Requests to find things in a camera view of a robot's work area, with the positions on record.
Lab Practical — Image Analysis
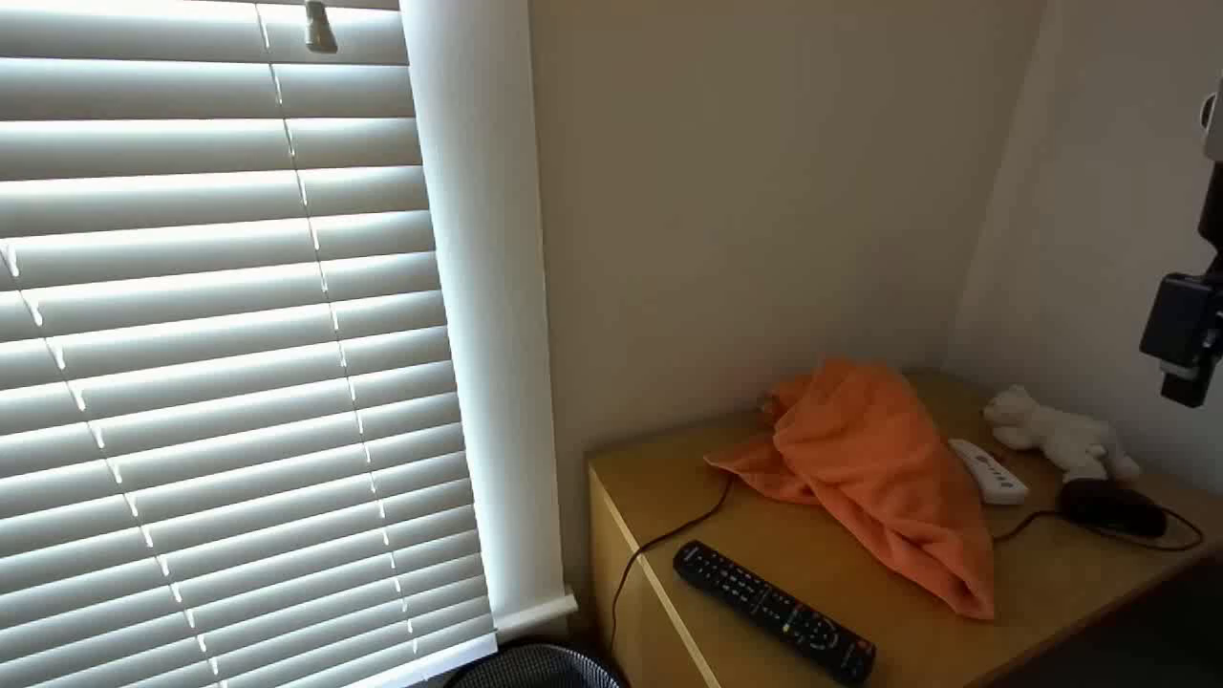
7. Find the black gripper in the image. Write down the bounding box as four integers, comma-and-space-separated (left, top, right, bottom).
1140, 268, 1223, 412

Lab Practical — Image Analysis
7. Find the orange towel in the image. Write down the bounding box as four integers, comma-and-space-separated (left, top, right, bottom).
702, 357, 1000, 627

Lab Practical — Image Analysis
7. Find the white plush toy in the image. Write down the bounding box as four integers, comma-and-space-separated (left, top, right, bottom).
984, 382, 1148, 487

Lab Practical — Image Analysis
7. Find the black oval device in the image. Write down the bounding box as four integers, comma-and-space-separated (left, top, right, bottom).
1056, 475, 1171, 539

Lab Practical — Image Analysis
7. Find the white remote control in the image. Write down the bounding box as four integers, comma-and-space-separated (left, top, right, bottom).
948, 437, 1032, 510

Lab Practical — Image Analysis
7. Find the light wooden dresser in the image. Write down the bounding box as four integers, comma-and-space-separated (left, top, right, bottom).
584, 367, 1223, 688

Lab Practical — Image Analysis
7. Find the black TV remote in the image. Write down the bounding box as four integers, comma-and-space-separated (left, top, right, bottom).
669, 539, 880, 688

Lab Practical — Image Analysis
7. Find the black trash bin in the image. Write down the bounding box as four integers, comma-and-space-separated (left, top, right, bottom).
442, 637, 626, 688

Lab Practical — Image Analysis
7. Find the white slatted window blind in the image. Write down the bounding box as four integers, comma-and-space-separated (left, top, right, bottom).
0, 0, 501, 688

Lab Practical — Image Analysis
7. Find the thin black cable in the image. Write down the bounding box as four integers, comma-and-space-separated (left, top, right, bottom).
600, 471, 1212, 647

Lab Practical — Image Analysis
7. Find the white window frame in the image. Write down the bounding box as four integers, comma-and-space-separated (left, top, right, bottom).
396, 0, 580, 643

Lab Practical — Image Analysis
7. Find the blind cord tassel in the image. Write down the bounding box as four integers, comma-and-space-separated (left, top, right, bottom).
301, 0, 344, 59

